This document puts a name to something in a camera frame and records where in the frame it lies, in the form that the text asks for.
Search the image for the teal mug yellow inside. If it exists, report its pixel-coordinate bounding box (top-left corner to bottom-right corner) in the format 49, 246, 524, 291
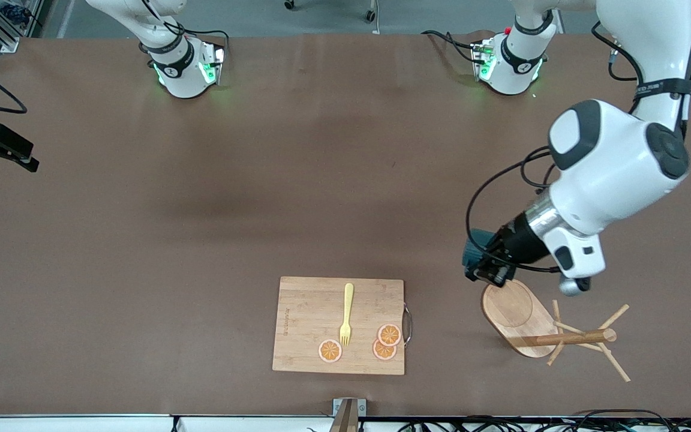
463, 229, 502, 271

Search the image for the wooden mug tree rack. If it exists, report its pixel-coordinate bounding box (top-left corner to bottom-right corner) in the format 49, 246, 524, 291
481, 278, 632, 383

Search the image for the yellow plastic fork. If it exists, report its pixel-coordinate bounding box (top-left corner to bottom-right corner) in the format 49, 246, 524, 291
339, 283, 355, 347

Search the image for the bamboo cutting board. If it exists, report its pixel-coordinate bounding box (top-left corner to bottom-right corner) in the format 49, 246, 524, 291
272, 276, 406, 376

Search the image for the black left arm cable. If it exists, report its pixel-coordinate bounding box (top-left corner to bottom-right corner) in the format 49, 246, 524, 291
465, 147, 562, 274

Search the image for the aluminium frame with bracket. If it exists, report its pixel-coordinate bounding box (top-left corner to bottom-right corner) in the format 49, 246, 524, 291
0, 0, 43, 55

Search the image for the black cable bundle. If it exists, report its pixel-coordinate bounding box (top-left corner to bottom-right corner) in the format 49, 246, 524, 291
396, 410, 691, 432

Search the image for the black left base cable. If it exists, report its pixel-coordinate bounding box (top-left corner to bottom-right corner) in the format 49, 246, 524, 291
422, 30, 484, 64

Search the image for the black base cable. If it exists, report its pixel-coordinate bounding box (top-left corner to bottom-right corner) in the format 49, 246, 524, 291
422, 30, 484, 64
184, 30, 231, 49

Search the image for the aluminium camera mount post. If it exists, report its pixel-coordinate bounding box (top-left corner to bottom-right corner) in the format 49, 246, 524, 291
329, 398, 367, 432

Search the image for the black right base cable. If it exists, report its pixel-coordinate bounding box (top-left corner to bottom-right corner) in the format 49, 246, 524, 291
184, 30, 231, 49

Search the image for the white table edge rail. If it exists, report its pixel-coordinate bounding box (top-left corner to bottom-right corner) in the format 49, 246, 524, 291
0, 414, 331, 432

